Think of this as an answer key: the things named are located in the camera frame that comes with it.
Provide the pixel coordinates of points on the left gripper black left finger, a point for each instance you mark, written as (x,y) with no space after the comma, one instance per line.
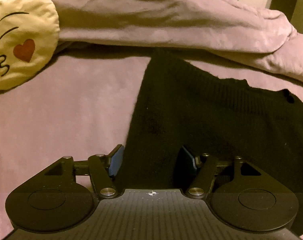
(103,169)

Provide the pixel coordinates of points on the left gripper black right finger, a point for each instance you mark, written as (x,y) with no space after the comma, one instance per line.
(205,166)

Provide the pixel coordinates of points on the black knit garment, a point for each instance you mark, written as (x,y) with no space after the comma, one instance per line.
(183,111)

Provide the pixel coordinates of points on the pink folded duvet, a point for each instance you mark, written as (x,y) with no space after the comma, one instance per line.
(257,37)

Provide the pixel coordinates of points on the yellow kiss emoji pillow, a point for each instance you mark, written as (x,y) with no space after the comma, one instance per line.
(29,34)

